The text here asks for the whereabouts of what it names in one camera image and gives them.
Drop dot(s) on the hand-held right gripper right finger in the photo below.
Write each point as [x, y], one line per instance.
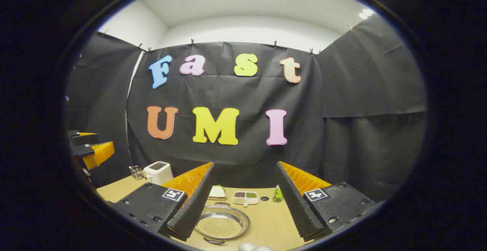
[295, 201]

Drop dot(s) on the white rectangular plate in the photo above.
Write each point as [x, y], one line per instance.
[217, 197]

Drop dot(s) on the white divided dish with grains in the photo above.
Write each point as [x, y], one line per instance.
[245, 197]

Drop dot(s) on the green drink bottle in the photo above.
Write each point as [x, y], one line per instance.
[278, 195]

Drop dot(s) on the white toaster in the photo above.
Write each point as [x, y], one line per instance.
[158, 172]

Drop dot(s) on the stainless steel pot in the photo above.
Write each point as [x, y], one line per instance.
[239, 215]

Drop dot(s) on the pile of yellow soybeans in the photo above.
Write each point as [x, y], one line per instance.
[220, 226]

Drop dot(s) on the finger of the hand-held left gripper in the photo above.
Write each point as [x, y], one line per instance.
[83, 139]
[83, 151]

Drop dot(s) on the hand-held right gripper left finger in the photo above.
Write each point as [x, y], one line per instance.
[198, 199]

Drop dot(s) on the sandwich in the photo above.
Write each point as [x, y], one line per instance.
[218, 191]

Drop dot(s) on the ceiling light panel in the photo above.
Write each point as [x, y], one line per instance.
[366, 14]

